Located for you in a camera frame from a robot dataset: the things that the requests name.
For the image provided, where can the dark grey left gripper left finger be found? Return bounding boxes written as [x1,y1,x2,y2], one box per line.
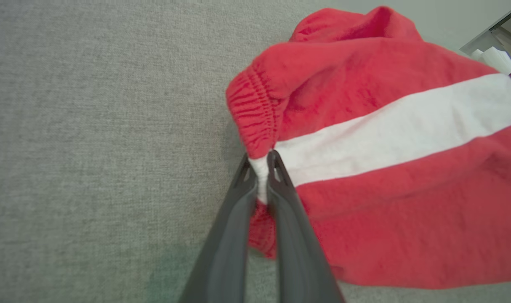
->
[179,154,259,303]

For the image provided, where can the white crumpled sheet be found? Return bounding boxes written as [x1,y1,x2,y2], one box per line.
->
[470,46,511,77]

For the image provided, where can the red white sports shorts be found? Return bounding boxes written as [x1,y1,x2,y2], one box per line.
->
[225,5,511,290]

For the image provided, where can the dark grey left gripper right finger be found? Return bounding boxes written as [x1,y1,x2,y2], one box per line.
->
[266,150,345,303]

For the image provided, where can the grey fabric sofa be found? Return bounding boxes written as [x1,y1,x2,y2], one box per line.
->
[0,0,511,303]

